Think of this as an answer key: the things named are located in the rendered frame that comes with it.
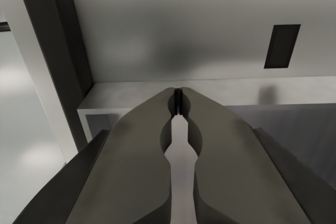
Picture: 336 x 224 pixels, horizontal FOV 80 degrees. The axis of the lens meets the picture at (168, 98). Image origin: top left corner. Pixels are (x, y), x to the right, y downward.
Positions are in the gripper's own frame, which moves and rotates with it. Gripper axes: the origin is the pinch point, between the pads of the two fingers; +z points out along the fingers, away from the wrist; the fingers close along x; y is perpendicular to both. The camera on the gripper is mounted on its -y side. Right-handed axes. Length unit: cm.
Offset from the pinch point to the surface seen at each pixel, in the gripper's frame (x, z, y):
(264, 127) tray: 7.3, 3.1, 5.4
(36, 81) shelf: -10.6, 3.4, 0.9
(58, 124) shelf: -10.2, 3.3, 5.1
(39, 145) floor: -94, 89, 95
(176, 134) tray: 0.0, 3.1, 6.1
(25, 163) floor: -111, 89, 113
